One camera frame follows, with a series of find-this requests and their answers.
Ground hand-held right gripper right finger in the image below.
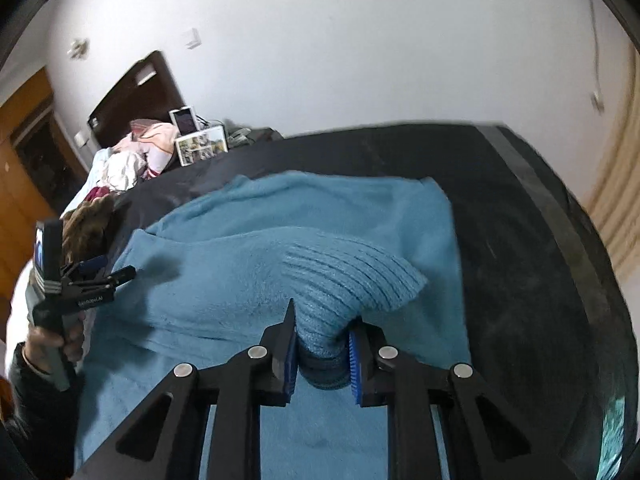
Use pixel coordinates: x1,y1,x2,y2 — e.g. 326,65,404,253
347,317,576,480

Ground wooden wardrobe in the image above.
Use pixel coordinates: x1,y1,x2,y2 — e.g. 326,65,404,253
0,67,94,306

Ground blue knitted sweater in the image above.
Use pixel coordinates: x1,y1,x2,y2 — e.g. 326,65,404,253
75,170,473,480

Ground person's left forearm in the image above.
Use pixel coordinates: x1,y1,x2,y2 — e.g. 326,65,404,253
4,342,85,480

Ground beige curtain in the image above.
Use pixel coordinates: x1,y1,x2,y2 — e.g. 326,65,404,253
585,45,640,276

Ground brown fuzzy garment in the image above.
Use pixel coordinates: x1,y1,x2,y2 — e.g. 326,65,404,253
62,192,119,264

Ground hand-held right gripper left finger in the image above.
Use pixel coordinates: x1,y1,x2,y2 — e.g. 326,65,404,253
87,297,301,480

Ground dark wooden headboard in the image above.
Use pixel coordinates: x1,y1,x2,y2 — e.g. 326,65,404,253
87,51,183,148

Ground white wall cable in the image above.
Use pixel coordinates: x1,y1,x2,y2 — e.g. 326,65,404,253
584,0,607,112

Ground pink patterned bedding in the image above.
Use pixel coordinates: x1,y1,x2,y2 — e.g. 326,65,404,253
114,119,181,178

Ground tangled grey cables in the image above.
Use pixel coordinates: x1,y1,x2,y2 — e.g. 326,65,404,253
225,126,252,149

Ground person's left hand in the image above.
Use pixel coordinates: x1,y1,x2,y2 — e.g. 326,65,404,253
23,312,86,374

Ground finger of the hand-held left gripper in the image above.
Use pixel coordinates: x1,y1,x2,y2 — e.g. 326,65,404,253
66,265,137,294
75,254,109,276

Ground white tablet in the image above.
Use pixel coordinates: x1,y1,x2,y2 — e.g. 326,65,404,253
169,106,197,136

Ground photo print box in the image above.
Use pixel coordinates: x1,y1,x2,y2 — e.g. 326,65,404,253
175,126,229,167

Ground white cloth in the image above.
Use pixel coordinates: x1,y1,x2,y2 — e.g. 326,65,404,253
101,151,147,192

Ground black box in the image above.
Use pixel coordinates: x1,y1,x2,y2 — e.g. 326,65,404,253
247,127,284,144

